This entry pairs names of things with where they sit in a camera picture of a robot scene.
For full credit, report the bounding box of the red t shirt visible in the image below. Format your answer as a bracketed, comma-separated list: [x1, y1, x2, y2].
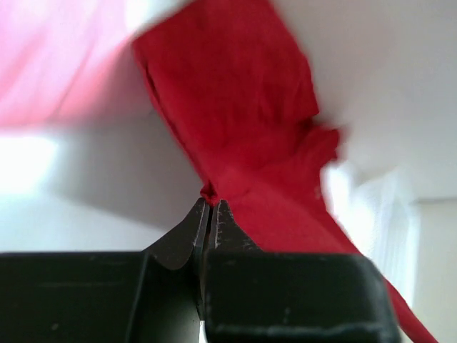
[132, 1, 433, 342]

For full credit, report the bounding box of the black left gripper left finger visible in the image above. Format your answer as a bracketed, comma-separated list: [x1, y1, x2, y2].
[1, 199, 209, 342]

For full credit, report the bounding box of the white plastic laundry basket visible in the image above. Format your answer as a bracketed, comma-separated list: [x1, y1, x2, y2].
[321, 163, 421, 305]

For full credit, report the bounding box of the pink t shirt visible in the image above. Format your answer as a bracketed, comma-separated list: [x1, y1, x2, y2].
[1, 1, 151, 127]

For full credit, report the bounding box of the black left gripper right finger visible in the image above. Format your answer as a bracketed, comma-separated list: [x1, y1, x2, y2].
[204, 201, 401, 342]

